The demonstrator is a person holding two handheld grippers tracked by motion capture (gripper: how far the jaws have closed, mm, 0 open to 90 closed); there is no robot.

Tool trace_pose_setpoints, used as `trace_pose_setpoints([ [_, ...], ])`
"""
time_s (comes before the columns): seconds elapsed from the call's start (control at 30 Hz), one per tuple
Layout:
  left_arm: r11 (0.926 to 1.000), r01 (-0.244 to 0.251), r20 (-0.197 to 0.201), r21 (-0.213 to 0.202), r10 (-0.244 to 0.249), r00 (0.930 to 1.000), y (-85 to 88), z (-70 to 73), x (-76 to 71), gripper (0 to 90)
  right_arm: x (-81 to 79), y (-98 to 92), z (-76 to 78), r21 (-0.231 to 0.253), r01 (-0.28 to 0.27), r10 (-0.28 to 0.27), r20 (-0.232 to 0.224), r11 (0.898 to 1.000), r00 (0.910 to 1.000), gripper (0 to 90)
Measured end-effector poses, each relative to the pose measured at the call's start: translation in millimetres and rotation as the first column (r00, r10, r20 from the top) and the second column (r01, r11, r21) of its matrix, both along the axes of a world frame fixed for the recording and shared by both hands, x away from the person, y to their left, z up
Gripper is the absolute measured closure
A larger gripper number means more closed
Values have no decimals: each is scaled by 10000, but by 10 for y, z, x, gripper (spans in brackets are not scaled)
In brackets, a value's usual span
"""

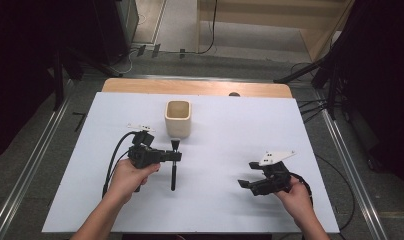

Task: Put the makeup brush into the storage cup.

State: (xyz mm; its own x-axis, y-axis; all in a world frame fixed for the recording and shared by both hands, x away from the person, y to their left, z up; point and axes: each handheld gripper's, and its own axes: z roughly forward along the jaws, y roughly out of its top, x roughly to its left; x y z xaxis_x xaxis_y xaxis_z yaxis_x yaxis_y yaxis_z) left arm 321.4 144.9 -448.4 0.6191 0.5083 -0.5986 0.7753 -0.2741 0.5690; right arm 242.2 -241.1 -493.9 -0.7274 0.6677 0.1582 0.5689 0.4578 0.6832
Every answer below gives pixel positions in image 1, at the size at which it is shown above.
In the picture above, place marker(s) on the black curtain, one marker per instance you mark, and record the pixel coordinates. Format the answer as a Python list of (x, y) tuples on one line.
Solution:
[(16, 66), (383, 66)]

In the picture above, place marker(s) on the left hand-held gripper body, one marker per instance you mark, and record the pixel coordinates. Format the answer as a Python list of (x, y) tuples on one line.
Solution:
[(145, 156)]

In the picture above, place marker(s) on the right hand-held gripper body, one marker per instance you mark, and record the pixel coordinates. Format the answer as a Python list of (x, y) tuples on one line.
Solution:
[(273, 178)]

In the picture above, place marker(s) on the black makeup brush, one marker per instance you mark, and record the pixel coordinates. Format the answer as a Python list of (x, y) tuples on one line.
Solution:
[(173, 176)]

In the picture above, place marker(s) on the metal floor rail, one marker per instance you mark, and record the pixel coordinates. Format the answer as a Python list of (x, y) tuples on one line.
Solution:
[(23, 180), (360, 190)]

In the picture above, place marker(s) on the black metal stand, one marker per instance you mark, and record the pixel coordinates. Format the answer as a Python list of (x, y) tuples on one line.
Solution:
[(331, 96), (58, 86)]

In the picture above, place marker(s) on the white table mat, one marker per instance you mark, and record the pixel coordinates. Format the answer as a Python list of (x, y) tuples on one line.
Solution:
[(206, 210)]

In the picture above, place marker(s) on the wooden table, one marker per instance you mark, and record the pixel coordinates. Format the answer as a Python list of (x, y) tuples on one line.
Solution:
[(190, 87)]

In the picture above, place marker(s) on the dark floor plate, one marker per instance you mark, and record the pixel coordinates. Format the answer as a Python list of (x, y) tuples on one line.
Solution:
[(182, 53), (156, 50), (141, 50)]

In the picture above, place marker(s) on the person's right hand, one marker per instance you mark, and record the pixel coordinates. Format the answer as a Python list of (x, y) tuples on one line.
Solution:
[(296, 200)]

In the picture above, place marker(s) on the person's left hand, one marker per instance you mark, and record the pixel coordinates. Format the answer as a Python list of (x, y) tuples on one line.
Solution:
[(128, 181)]

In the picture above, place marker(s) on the dark round table grommet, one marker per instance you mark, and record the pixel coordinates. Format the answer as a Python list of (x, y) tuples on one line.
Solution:
[(234, 94)]

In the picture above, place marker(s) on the light wooden shelf unit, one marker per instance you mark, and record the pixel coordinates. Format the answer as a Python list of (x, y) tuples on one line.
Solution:
[(320, 40)]

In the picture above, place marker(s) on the dark cabinet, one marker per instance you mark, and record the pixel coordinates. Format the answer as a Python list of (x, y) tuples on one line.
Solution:
[(123, 26)]

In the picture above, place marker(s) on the beige square cup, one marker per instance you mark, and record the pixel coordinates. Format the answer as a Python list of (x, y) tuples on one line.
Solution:
[(178, 128)]

